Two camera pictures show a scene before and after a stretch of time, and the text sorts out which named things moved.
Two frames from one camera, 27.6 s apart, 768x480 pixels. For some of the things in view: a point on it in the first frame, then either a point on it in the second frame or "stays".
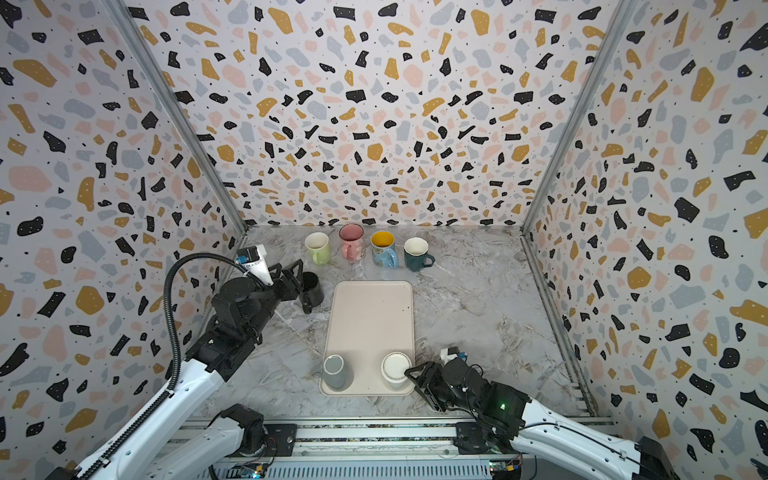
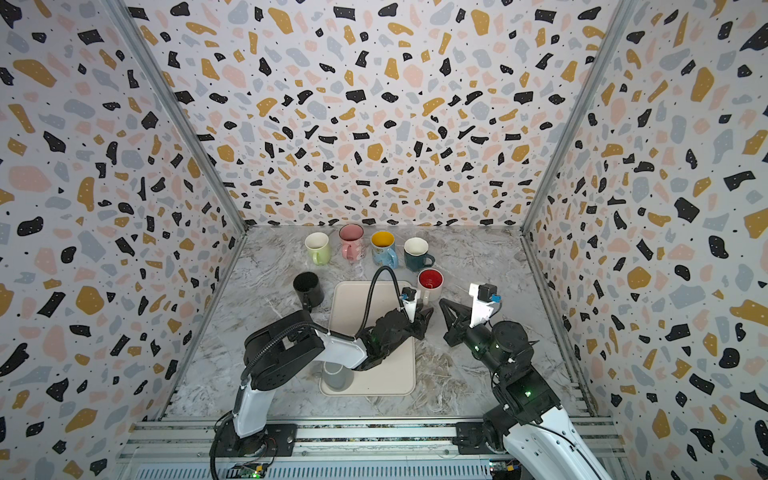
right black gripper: [444, 384] → [462, 327]
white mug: [393, 367] → [430, 283]
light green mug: [318, 243] stays
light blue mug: [383, 253] stays
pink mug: [351, 238] stays
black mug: [312, 293] stays
